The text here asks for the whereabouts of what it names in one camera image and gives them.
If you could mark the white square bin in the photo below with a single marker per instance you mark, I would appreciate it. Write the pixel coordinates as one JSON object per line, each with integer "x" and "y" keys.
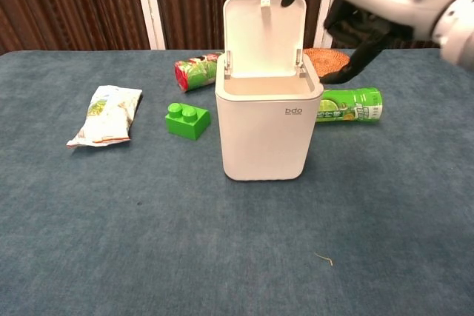
{"x": 264, "y": 138}

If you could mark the round woven rattan coaster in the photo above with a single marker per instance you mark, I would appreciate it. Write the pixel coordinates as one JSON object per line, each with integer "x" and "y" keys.
{"x": 327, "y": 60}

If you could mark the green toy building brick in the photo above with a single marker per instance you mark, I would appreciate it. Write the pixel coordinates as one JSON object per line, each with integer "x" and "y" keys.
{"x": 187, "y": 121}

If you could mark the green red floral chip can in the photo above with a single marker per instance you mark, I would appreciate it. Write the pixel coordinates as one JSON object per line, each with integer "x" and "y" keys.
{"x": 196, "y": 72}

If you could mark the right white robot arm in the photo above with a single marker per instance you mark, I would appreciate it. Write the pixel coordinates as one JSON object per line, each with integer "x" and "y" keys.
{"x": 459, "y": 27}

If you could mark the green lime chip can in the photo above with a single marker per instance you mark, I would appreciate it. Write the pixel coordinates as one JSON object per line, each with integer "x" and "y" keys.
{"x": 348, "y": 107}

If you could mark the small pale thread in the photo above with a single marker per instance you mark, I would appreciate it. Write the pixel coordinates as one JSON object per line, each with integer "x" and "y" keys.
{"x": 324, "y": 258}

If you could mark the white snack bag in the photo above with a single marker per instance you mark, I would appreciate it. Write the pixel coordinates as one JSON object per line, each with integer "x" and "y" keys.
{"x": 105, "y": 116}

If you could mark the blue-grey felt table mat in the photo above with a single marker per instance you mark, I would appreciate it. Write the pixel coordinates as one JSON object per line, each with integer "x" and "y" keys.
{"x": 148, "y": 220}

